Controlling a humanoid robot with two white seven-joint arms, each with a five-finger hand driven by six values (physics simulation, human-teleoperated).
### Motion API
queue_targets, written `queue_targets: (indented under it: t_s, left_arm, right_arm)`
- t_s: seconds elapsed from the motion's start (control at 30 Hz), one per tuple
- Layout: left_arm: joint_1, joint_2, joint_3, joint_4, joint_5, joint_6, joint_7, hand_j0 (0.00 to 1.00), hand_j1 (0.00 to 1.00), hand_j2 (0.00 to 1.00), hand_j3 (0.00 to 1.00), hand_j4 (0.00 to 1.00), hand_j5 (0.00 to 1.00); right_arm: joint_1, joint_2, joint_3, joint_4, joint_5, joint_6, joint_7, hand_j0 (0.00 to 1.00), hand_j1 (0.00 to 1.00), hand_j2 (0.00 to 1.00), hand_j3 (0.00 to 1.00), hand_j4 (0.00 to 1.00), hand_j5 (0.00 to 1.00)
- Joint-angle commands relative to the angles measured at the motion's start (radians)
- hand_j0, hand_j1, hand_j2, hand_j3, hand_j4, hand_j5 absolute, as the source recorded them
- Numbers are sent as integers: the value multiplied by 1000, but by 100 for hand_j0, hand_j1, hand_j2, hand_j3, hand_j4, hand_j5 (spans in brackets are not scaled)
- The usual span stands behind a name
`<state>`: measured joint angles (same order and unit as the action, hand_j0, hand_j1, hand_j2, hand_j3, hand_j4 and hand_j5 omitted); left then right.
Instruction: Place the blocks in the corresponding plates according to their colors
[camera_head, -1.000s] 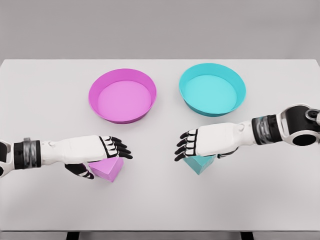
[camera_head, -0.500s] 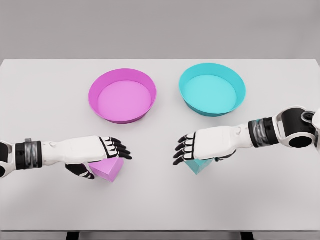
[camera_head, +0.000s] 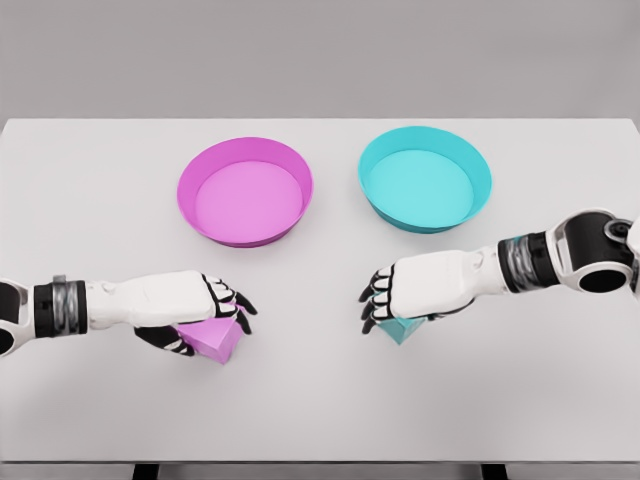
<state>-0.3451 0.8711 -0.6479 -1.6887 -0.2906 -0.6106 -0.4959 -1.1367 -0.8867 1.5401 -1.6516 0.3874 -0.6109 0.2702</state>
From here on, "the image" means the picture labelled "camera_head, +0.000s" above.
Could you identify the cyan plate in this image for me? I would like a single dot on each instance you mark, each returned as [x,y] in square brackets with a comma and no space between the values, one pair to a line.
[425,177]

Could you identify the pink block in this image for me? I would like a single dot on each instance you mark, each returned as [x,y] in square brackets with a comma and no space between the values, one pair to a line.
[212,340]

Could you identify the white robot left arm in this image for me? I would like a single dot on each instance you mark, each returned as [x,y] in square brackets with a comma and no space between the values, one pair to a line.
[70,302]

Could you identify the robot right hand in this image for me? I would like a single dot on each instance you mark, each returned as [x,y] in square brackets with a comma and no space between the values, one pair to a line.
[425,285]

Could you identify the pink plate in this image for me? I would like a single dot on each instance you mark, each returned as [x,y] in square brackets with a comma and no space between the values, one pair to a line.
[245,192]

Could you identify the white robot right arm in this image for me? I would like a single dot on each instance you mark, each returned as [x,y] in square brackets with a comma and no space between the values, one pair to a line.
[550,255]

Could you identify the cyan block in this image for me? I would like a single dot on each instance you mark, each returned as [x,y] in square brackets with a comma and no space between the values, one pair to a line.
[402,330]

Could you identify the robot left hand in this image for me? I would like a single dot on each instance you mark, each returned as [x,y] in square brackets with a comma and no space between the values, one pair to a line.
[175,297]

